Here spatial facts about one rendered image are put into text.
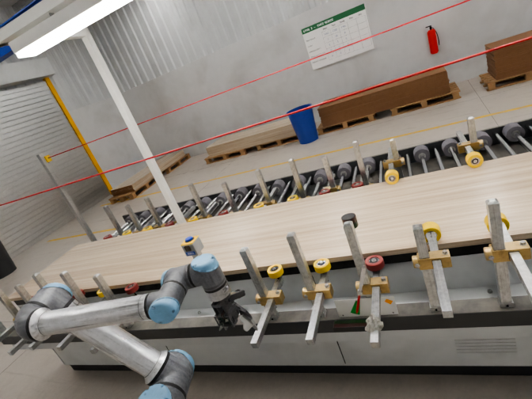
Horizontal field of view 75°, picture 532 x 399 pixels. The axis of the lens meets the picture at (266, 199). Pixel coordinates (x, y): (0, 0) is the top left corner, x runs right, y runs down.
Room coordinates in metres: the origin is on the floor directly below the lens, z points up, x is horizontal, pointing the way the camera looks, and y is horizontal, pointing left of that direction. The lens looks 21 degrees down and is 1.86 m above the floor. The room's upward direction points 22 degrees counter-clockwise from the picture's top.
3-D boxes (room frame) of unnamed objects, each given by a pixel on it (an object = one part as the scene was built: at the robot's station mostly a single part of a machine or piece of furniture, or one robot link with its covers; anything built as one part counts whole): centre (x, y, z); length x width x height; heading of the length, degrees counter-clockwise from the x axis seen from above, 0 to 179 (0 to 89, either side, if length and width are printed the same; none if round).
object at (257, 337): (1.36, 0.18, 0.83); 0.44 x 0.03 x 0.04; 154
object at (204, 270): (1.14, 0.30, 1.25); 0.10 x 0.09 x 0.12; 77
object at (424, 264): (1.11, -0.51, 0.95); 0.14 x 0.06 x 0.05; 64
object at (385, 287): (1.22, -0.29, 0.85); 0.14 x 0.06 x 0.05; 64
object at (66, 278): (1.99, 1.31, 0.92); 0.04 x 0.04 x 0.48; 64
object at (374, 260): (1.30, -0.35, 0.85); 0.08 x 0.08 x 0.11
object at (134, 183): (9.54, 2.62, 0.23); 2.42 x 0.76 x 0.17; 152
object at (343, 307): (1.22, -0.23, 0.75); 0.26 x 0.01 x 0.10; 64
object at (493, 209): (1.01, -0.72, 0.93); 0.04 x 0.04 x 0.48; 64
